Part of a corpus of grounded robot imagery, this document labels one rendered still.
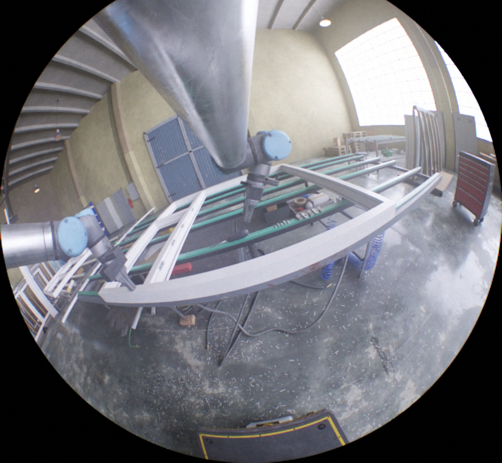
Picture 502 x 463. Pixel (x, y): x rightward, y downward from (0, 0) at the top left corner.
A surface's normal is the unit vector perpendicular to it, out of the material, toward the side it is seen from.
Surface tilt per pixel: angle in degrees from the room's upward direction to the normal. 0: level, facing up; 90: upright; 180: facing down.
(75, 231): 92
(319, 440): 0
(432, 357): 0
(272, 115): 90
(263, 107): 90
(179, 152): 90
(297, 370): 0
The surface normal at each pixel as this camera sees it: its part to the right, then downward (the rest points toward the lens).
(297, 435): -0.29, -0.87
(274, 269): 0.13, 0.38
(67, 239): 0.97, -0.25
